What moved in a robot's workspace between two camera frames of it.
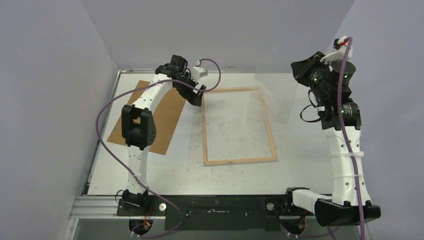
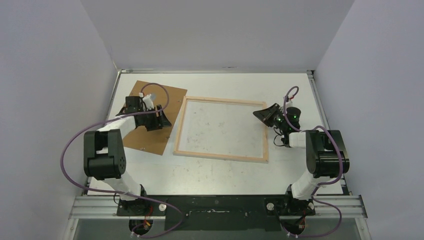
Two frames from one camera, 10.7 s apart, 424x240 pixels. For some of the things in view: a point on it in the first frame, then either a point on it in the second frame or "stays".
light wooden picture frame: [204, 130] → [176, 152]
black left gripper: [195, 98] → [159, 122]
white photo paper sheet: [179, 151] → [125, 186]
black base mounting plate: [221, 212] stays
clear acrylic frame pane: [278, 85] → [223, 128]
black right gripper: [303, 68] → [274, 115]
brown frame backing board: [165, 112] stays
